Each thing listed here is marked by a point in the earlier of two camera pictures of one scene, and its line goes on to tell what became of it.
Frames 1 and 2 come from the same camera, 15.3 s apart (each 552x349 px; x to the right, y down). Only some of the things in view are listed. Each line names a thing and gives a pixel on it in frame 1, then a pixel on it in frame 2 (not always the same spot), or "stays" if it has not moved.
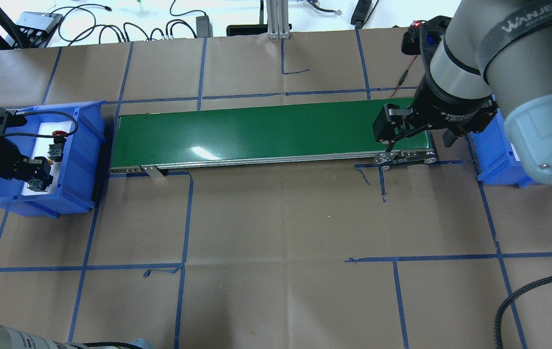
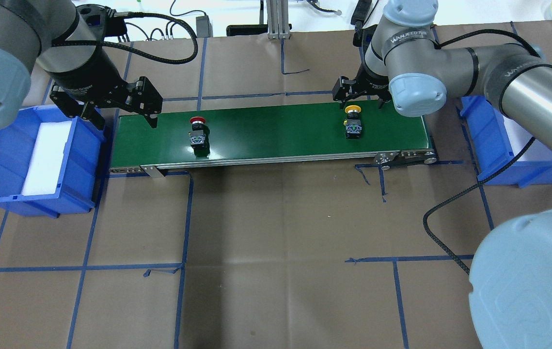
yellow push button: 38,185 to 353,123
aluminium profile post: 277,19 stays
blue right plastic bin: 496,161 stays
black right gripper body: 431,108 to 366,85
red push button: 55,150 to 199,137
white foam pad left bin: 41,149 stays
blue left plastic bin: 78,172 stays
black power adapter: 204,28 stays
